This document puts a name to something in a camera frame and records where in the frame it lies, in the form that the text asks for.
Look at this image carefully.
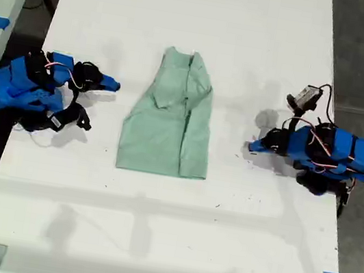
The pale green t-shirt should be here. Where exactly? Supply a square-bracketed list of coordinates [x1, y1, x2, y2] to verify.
[114, 40, 226, 183]

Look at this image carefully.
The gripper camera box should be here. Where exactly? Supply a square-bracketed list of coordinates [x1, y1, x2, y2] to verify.
[285, 81, 326, 115]
[44, 114, 64, 132]

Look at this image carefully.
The camera black cable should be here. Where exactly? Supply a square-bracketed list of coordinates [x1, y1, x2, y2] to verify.
[314, 82, 338, 126]

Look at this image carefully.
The thin white cable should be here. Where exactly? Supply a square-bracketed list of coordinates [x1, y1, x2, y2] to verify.
[26, 131, 57, 150]

